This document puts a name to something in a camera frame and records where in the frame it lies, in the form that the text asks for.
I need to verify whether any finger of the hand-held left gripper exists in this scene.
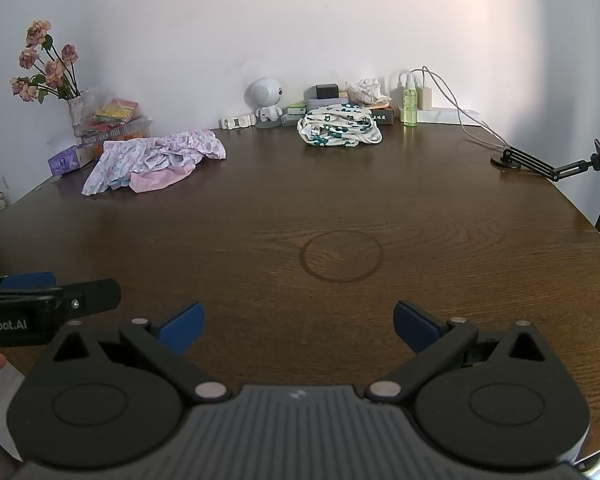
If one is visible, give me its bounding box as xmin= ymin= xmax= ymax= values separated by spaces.
xmin=0 ymin=272 xmax=57 ymax=292
xmin=0 ymin=278 xmax=122 ymax=322

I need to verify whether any pink floral white garment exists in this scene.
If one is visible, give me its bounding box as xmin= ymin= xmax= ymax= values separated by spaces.
xmin=81 ymin=129 xmax=227 ymax=196

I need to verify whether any dried rose bouquet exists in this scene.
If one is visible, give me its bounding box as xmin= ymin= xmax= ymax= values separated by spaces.
xmin=10 ymin=20 xmax=83 ymax=103

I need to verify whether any purple tissue pack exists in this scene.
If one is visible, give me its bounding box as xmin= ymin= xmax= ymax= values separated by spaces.
xmin=47 ymin=144 xmax=96 ymax=176

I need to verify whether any clear bag of snack packets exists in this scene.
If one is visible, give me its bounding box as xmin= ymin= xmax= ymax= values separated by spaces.
xmin=80 ymin=87 xmax=153 ymax=148

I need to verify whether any white power strip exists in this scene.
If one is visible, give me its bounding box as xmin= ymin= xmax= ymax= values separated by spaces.
xmin=390 ymin=105 xmax=481 ymax=125

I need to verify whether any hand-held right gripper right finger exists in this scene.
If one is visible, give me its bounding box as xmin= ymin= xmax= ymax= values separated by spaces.
xmin=363 ymin=300 xmax=553 ymax=406

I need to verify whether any green floral white garment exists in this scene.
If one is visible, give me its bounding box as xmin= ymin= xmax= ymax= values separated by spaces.
xmin=296 ymin=103 xmax=383 ymax=148

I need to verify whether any white vase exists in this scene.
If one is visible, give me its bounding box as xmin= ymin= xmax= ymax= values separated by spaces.
xmin=66 ymin=89 xmax=98 ymax=137

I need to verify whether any pink and blue garment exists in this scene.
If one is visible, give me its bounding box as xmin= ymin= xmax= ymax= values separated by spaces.
xmin=111 ymin=167 xmax=197 ymax=194

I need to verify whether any white cable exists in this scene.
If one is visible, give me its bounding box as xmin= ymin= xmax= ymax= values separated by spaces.
xmin=421 ymin=66 xmax=510 ymax=152

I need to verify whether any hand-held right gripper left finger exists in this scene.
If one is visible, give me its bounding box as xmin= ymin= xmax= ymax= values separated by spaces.
xmin=47 ymin=301 xmax=231 ymax=405

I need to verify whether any white robot toy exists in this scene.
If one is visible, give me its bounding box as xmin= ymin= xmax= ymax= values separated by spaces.
xmin=244 ymin=77 xmax=286 ymax=130

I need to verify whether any green spray bottle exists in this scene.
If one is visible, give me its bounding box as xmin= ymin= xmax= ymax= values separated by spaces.
xmin=401 ymin=74 xmax=419 ymax=127

